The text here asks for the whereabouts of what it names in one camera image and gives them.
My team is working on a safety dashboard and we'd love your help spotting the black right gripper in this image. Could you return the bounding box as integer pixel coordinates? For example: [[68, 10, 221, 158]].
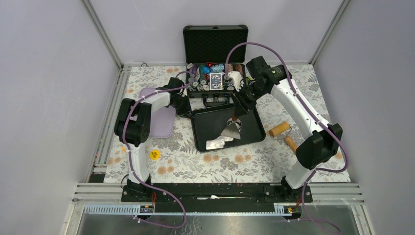
[[230, 82, 267, 118]]

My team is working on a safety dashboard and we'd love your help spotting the black baking tray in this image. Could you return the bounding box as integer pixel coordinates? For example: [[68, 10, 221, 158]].
[[191, 103, 266, 152]]

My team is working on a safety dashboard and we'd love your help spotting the metal dough scraper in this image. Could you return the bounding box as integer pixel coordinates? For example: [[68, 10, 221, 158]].
[[221, 109, 242, 140]]

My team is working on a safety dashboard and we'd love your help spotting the wooden rolling pin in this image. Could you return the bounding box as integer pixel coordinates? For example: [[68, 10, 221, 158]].
[[268, 121, 298, 153]]

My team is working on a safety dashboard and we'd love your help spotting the white dough disc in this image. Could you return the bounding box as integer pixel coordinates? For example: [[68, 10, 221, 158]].
[[206, 136, 234, 150]]

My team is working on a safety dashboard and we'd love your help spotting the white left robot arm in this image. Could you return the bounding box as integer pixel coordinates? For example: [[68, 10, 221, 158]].
[[114, 77, 191, 201]]

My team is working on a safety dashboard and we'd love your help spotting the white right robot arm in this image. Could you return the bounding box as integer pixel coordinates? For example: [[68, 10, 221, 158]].
[[227, 56, 343, 202]]

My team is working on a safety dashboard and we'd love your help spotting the purple plastic tray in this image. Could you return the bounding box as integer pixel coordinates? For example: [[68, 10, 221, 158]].
[[139, 88, 176, 139]]

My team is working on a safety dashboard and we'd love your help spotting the blue playing card deck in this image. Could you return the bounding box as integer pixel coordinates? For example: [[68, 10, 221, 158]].
[[209, 73, 223, 91]]

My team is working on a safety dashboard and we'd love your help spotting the yellow round token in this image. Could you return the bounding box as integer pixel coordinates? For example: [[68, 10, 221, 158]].
[[149, 149, 161, 160]]

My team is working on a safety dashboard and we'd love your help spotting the black poker chip case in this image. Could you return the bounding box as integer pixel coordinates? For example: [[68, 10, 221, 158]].
[[183, 24, 249, 107]]

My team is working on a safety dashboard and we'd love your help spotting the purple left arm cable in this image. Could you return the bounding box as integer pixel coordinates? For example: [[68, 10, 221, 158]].
[[121, 65, 200, 231]]

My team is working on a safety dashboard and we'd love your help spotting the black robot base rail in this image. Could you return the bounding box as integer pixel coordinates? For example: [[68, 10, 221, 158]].
[[121, 183, 313, 204]]

